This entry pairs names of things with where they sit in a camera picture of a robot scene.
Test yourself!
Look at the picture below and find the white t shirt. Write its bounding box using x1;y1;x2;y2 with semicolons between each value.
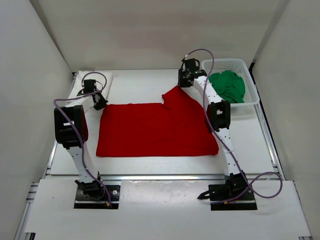
68;71;114;99

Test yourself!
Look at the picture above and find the red t shirt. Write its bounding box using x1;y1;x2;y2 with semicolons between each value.
96;86;219;158

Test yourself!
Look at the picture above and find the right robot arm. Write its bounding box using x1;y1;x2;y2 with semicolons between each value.
178;58;248;200

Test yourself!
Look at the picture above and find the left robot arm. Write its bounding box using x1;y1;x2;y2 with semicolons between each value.
53;77;111;202

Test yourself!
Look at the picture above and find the green t shirt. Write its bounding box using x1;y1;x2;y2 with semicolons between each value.
209;70;246;104

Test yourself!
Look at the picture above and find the white plastic basket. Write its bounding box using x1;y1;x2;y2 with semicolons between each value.
201;58;260;107

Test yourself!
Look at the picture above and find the aluminium frame rail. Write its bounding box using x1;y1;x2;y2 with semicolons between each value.
101;173;225;181

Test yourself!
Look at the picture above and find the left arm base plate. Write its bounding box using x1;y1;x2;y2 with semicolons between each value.
73;184;121;210

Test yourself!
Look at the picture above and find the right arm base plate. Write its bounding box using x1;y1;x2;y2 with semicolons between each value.
197;184;258;211

